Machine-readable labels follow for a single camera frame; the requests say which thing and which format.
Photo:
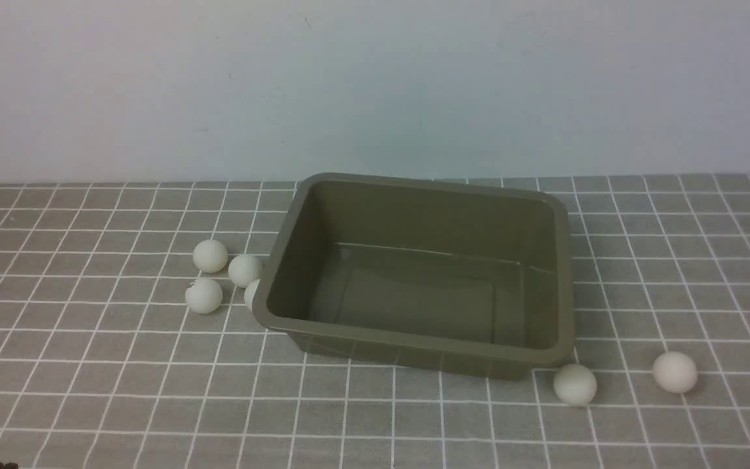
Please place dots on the olive green plastic bin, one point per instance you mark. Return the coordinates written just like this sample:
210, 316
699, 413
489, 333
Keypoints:
458, 278

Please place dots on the white ping-pong ball with logo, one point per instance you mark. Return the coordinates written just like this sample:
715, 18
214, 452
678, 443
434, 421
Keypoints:
204, 296

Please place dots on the grey grid-pattern tablecloth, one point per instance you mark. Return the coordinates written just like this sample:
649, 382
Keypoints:
102, 364

